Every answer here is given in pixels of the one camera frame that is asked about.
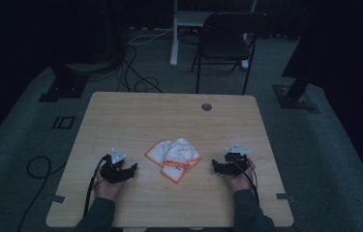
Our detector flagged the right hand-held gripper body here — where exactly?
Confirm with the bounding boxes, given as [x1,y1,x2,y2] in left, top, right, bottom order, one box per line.
[223,143,252,177]

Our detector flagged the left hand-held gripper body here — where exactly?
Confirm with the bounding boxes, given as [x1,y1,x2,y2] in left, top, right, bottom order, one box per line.
[100,147,131,185]

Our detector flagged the white cloth with orange edge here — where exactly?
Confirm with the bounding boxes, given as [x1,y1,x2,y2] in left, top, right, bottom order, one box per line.
[143,137,202,185]

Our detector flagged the person's right hand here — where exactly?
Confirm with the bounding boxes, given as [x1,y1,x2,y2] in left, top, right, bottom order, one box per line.
[227,159,257,193]

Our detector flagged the person's left hand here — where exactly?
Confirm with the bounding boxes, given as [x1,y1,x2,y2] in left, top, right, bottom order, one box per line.
[94,175,126,202]

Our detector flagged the grey tape strip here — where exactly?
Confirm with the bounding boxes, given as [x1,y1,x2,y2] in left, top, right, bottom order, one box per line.
[275,191,296,204]
[50,193,68,205]

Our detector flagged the grey round stand base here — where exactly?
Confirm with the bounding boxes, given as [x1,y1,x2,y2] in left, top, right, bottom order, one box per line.
[64,60,113,74]

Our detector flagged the black folding chair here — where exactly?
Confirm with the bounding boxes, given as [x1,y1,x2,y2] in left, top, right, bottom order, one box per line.
[190,12,269,96]

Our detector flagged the right hand-held gripper cable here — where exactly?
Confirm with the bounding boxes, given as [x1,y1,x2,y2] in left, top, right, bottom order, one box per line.
[231,159,261,207]

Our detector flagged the hand-held gripper cable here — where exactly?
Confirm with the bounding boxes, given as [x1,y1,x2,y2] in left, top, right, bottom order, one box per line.
[82,154,111,218]
[231,159,261,207]

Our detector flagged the left hand-held gripper cable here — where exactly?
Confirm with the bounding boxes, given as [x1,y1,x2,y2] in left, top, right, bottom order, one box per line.
[82,154,111,218]

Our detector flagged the black floor cable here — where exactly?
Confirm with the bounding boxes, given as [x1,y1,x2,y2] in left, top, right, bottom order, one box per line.
[15,156,69,232]

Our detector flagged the black stand with base plate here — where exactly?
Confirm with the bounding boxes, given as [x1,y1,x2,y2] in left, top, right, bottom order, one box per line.
[272,0,319,111]
[38,62,90,103]

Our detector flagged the black looped floor cables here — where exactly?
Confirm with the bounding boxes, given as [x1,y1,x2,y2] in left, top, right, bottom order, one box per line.
[115,41,165,95]

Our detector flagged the white floor cable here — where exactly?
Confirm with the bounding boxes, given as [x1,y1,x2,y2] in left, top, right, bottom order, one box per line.
[127,27,175,46]

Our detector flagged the white desk frame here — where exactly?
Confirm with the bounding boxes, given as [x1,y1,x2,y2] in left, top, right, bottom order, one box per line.
[169,0,257,71]

